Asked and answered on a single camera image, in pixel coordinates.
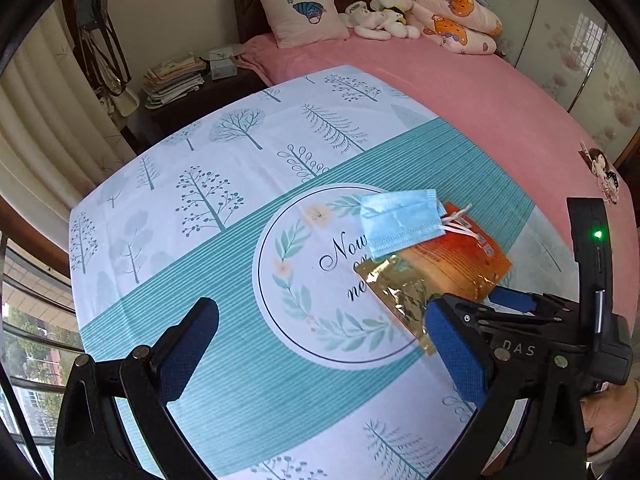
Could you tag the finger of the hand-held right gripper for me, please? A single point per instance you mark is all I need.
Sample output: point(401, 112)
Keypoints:
point(475, 316)
point(512, 299)

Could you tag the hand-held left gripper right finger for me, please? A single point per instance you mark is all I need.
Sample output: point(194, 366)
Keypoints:
point(452, 355)

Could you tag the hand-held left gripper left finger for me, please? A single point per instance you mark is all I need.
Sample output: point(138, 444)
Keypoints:
point(187, 350)

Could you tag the orange snack packet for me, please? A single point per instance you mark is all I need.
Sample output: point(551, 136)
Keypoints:
point(460, 265)

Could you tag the person's right hand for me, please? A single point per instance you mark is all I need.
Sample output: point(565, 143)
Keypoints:
point(607, 420)

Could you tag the blue face mask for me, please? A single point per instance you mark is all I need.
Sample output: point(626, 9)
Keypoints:
point(400, 225)

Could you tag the small doll figure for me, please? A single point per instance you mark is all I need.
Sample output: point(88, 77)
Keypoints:
point(602, 170)

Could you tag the window with metal grille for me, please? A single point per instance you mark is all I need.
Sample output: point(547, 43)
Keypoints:
point(30, 340)

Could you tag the pink bed sheet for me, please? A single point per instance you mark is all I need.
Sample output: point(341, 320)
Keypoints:
point(475, 110)

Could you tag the dark wooden nightstand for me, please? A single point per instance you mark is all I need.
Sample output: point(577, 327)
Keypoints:
point(170, 120)

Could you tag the floral wardrobe doors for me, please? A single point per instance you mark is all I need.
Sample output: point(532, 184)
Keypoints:
point(575, 60)

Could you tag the cream curtain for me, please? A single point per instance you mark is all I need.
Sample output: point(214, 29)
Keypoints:
point(45, 125)

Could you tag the stack of papers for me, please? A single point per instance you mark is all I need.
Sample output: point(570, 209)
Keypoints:
point(172, 77)

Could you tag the bear-print rolled quilt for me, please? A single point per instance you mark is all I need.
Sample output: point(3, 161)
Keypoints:
point(460, 20)

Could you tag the pale tissue box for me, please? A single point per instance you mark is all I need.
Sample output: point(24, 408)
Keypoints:
point(222, 65)

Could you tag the white plush toy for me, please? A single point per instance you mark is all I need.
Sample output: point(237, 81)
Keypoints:
point(380, 22)

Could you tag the white embroidered pillow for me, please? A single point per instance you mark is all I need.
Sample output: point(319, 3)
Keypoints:
point(300, 15)

